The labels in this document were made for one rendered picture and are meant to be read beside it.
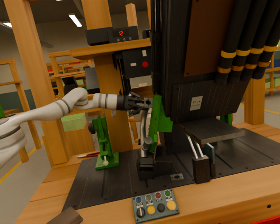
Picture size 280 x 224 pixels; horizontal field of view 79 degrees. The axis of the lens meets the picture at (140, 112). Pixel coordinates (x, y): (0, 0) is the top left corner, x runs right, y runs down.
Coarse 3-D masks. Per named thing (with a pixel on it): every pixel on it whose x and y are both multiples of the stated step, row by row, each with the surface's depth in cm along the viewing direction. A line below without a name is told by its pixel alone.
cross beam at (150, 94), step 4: (132, 88) 115; (136, 88) 115; (140, 88) 115; (144, 88) 116; (148, 88) 116; (136, 92) 116; (140, 92) 116; (144, 92) 116; (148, 92) 117; (152, 92) 117; (88, 96) 112; (92, 96) 112; (140, 96) 117; (144, 96) 117; (148, 96) 117; (152, 96) 118
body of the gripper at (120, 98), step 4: (120, 96) 79; (124, 96) 83; (128, 96) 83; (120, 100) 78; (124, 100) 82; (120, 104) 78; (124, 104) 80; (116, 108) 80; (120, 108) 80; (124, 108) 80; (128, 108) 80; (132, 108) 82
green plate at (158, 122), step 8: (160, 96) 71; (152, 104) 82; (160, 104) 71; (152, 112) 80; (160, 112) 73; (152, 120) 79; (160, 120) 74; (168, 120) 75; (152, 128) 78; (160, 128) 75; (168, 128) 76
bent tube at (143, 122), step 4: (144, 100) 82; (148, 100) 83; (144, 104) 81; (148, 104) 85; (144, 112) 87; (144, 116) 89; (140, 120) 91; (144, 120) 90; (140, 124) 91; (144, 124) 90; (140, 128) 90; (144, 128) 89; (140, 132) 88; (144, 132) 88; (140, 136) 87; (144, 136) 86; (140, 140) 86; (140, 144) 85; (144, 152) 81; (144, 156) 80
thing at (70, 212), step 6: (66, 210) 63; (72, 210) 63; (60, 216) 61; (66, 216) 60; (72, 216) 60; (78, 216) 60; (48, 222) 59; (54, 222) 58; (60, 222) 58; (66, 222) 58; (72, 222) 59; (78, 222) 59
